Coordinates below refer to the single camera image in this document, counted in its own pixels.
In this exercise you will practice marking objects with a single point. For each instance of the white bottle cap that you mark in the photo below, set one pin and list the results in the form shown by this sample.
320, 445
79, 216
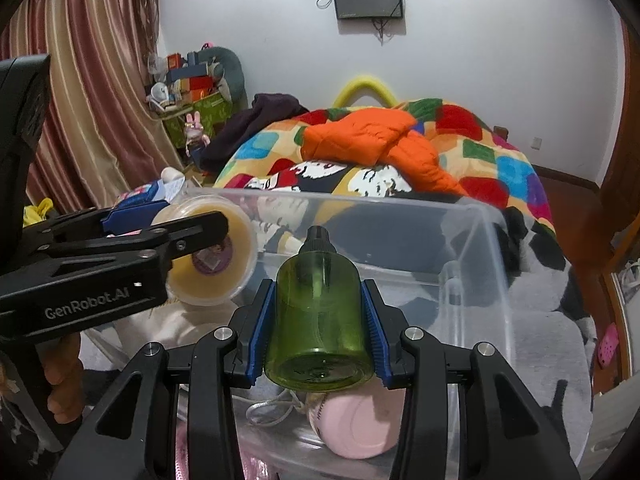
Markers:
171, 174

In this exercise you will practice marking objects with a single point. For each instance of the yellow foam arc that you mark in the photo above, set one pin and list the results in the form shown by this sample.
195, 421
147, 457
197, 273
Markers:
350, 87

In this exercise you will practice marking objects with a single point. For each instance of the white plush toy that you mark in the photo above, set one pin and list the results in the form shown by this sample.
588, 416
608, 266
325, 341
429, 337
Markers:
159, 95

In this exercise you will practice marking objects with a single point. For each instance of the cream yellow round jar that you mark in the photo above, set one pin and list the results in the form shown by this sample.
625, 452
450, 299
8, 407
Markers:
235, 255

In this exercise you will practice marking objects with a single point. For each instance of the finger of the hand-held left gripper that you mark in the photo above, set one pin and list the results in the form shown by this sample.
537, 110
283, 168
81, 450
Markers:
200, 232
130, 216

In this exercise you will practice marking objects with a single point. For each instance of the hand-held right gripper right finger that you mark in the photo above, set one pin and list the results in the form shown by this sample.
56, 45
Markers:
375, 335

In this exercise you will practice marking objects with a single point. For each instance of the person's left hand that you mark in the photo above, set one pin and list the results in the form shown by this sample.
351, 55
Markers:
65, 390

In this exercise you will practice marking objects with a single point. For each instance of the brown wooden wardrobe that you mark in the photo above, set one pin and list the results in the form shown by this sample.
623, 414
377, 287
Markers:
615, 185

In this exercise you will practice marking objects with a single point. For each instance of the white wall socket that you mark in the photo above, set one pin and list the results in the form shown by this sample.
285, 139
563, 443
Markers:
536, 143

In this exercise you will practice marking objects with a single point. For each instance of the dark purple cloth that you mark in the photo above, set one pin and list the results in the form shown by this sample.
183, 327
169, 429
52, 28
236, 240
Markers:
250, 125

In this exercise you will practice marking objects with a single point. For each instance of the striped pink curtain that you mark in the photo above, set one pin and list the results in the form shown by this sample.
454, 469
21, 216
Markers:
90, 85

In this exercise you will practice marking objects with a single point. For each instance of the white shoes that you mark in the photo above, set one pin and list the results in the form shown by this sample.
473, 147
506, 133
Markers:
631, 272

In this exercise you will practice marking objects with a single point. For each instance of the grey neck pillow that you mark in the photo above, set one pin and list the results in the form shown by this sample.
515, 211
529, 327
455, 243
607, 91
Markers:
232, 72

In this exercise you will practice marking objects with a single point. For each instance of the yellow cloth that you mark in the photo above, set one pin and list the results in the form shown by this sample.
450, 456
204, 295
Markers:
36, 212

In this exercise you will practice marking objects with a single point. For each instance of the pink clog shoe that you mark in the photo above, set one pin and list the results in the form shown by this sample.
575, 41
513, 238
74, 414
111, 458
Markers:
608, 345

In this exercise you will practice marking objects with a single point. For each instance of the orange quilted jacket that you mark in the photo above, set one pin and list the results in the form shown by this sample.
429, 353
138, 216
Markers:
375, 135

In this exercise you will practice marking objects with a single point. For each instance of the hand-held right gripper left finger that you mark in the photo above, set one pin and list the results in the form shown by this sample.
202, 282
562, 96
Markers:
257, 332

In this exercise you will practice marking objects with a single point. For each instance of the clear plastic storage box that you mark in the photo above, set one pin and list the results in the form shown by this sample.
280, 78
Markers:
450, 260

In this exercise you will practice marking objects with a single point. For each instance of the green cardboard box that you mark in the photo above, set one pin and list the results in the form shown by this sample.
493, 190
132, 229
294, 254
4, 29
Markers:
212, 110

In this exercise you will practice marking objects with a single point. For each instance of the green translucent bottle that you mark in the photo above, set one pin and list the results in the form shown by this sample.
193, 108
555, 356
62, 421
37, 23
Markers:
315, 310

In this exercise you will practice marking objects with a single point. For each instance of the pink rabbit toy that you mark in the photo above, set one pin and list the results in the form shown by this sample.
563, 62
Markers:
195, 132

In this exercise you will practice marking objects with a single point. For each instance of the pink round container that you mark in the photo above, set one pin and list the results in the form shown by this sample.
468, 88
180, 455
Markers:
355, 425

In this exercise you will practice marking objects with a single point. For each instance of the colourful patchwork blanket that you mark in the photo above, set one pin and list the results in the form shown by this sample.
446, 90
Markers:
510, 170

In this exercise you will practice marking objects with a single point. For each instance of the pile of colourful boxes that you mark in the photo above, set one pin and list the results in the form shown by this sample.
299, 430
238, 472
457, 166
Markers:
187, 77

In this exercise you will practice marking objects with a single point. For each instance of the blue packet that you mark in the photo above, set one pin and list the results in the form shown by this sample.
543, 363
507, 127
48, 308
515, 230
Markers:
137, 196

